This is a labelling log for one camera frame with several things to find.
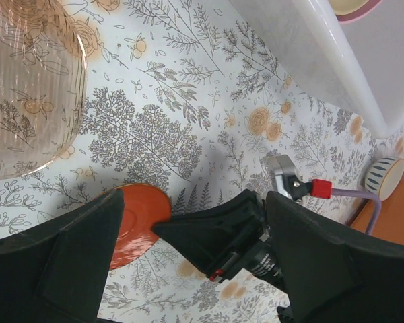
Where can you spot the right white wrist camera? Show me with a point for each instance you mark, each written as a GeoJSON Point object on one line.
{"type": "Point", "coordinates": [287, 182]}

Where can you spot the small cream floral plate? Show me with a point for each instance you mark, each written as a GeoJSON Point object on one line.
{"type": "Point", "coordinates": [345, 7]}

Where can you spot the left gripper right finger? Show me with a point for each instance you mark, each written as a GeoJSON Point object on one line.
{"type": "Point", "coordinates": [331, 272]}

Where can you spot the floral patterned table mat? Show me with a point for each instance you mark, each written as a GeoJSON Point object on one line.
{"type": "Point", "coordinates": [185, 96]}

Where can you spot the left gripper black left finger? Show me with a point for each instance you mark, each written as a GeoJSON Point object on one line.
{"type": "Point", "coordinates": [57, 271]}

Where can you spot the white ceramic bowl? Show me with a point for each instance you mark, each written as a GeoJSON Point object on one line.
{"type": "Point", "coordinates": [383, 176]}

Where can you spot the clear glass floral plate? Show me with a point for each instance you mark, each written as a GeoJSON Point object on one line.
{"type": "Point", "coordinates": [43, 73]}

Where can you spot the small red round plate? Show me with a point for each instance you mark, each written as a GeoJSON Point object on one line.
{"type": "Point", "coordinates": [145, 205]}

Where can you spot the white plastic bin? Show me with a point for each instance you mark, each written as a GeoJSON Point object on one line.
{"type": "Point", "coordinates": [357, 65]}

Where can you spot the pink round plate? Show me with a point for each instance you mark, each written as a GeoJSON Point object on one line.
{"type": "Point", "coordinates": [371, 4]}

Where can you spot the orange plastic bin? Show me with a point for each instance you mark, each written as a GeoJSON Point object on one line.
{"type": "Point", "coordinates": [390, 223]}

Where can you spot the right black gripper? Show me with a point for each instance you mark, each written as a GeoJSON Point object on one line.
{"type": "Point", "coordinates": [225, 239]}

